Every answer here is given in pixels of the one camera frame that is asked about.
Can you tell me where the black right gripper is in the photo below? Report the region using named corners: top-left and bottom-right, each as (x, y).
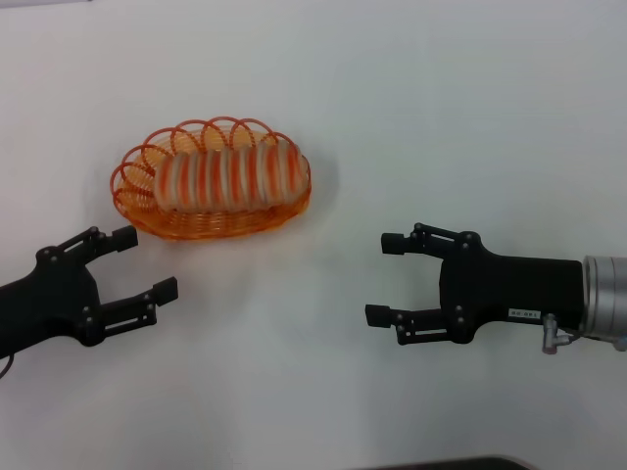
top-left (364, 222), bottom-right (589, 347)

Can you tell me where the orange white striped bread loaf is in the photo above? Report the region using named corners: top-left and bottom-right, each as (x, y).
top-left (154, 141), bottom-right (306, 214)

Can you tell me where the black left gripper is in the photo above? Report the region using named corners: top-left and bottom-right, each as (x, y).
top-left (0, 225), bottom-right (179, 361)

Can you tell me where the silver cable plug connector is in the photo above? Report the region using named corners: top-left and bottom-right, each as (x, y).
top-left (540, 312), bottom-right (582, 354)

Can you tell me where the dark robot torso edge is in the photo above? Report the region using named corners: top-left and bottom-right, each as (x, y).
top-left (364, 454), bottom-right (535, 470)

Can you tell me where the orange woven plastic basket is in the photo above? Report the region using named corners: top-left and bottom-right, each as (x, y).
top-left (109, 116), bottom-right (313, 242)

